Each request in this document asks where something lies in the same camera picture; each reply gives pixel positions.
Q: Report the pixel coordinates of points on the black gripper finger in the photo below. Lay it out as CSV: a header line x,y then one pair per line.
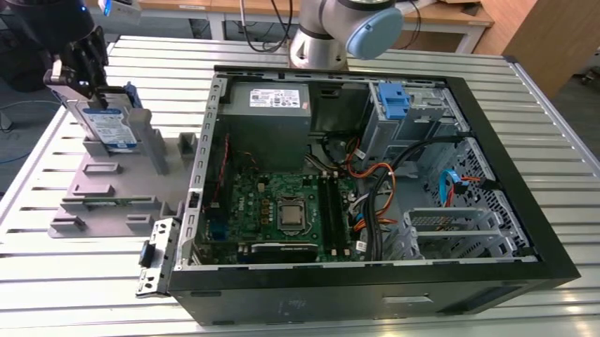
x,y
66,79
92,59

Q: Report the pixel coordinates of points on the hard disk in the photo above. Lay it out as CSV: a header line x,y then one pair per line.
x,y
110,123

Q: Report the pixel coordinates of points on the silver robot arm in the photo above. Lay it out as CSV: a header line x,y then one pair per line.
x,y
315,49

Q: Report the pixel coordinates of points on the metal disk bay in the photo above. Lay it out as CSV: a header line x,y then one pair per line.
x,y
459,233

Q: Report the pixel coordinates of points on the black bin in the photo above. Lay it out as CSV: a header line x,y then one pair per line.
x,y
23,77

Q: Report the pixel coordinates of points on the long wooden desk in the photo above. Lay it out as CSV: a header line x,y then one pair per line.
x,y
197,5

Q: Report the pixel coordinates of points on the green RAM stick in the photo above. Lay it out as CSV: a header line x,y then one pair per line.
x,y
110,201

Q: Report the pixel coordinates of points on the grey parts rack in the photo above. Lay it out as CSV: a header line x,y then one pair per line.
x,y
104,217

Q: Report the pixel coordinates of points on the grey power supply unit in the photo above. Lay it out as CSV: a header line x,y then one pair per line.
x,y
268,140

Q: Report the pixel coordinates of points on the white board power connector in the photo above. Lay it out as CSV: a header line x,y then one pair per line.
x,y
263,182

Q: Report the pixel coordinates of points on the blue video connector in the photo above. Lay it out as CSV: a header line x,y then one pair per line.
x,y
146,252

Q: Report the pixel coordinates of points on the blue motherboard connector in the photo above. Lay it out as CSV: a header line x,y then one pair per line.
x,y
219,231

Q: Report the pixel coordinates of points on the green motherboard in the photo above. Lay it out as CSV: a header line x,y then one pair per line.
x,y
287,182

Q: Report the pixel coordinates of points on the CPU socket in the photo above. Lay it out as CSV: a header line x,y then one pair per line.
x,y
293,201

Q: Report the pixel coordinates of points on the silver CPU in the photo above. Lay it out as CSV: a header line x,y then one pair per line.
x,y
293,215

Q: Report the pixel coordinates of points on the blue plastic drive carrier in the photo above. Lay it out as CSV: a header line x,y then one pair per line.
x,y
394,102

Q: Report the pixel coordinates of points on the black RAM slot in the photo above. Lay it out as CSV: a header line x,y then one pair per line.
x,y
339,210
328,210

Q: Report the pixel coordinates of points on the black graphics card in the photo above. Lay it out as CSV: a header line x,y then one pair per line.
x,y
281,252

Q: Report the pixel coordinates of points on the metal drive cage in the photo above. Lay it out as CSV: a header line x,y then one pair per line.
x,y
424,117

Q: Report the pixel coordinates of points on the white barcode label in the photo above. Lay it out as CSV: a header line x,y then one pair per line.
x,y
362,245

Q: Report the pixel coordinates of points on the black PC case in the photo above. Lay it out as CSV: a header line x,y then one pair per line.
x,y
328,298

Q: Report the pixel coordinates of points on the wooden cabinet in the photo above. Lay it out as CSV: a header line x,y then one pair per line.
x,y
554,42

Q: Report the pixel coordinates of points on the metal rear bracket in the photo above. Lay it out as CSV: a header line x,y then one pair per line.
x,y
160,245

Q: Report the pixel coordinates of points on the wooden desk white frame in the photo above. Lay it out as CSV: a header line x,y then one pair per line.
x,y
458,15

